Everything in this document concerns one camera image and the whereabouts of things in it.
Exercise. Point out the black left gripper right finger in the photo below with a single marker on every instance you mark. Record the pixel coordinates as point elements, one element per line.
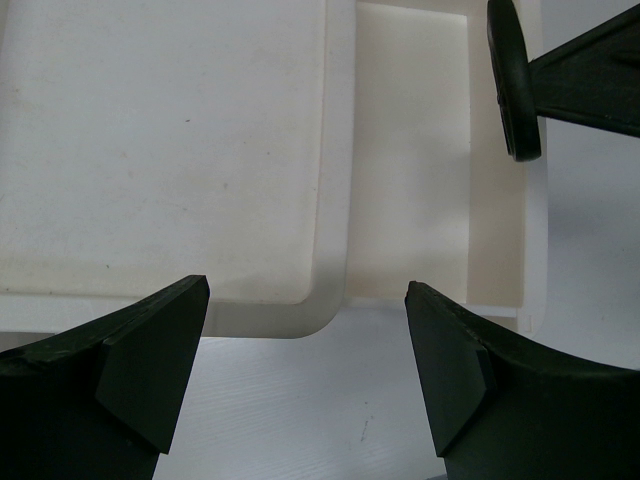
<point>501,406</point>

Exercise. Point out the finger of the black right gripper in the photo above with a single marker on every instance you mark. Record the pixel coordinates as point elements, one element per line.
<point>593,80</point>

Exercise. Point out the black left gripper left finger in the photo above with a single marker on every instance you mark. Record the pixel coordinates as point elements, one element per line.
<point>102,400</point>

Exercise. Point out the white drawer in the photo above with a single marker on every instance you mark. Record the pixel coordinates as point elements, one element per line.
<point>435,196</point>

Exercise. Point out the white drawer cabinet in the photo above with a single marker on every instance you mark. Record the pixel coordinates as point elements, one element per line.
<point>144,141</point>

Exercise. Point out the black handled scissors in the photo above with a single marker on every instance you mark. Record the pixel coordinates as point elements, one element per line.
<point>513,82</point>

